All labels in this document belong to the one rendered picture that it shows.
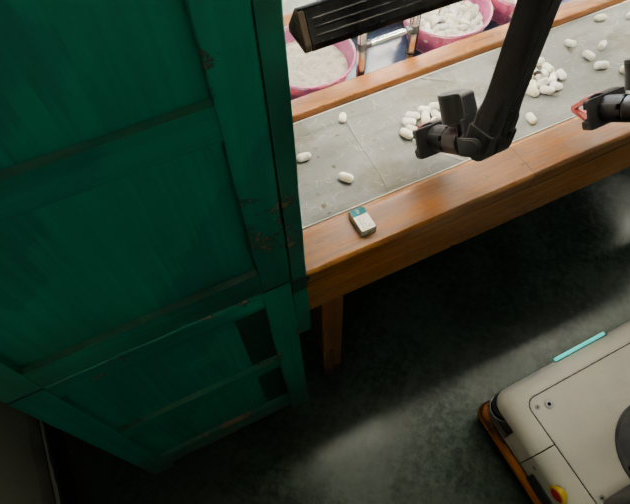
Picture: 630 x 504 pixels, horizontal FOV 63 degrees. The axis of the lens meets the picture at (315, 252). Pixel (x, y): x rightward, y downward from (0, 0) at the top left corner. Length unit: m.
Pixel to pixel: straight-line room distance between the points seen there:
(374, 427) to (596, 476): 0.62
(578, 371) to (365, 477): 0.69
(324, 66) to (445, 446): 1.19
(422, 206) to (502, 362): 0.86
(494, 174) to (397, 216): 0.25
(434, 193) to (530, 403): 0.66
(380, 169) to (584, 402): 0.84
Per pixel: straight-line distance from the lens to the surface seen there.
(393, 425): 1.74
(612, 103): 1.26
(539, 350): 1.93
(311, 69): 1.50
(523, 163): 1.29
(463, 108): 1.05
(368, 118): 1.35
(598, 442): 1.59
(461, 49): 1.54
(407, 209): 1.15
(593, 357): 1.66
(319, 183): 1.21
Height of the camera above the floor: 1.69
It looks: 59 degrees down
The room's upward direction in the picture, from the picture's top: 3 degrees counter-clockwise
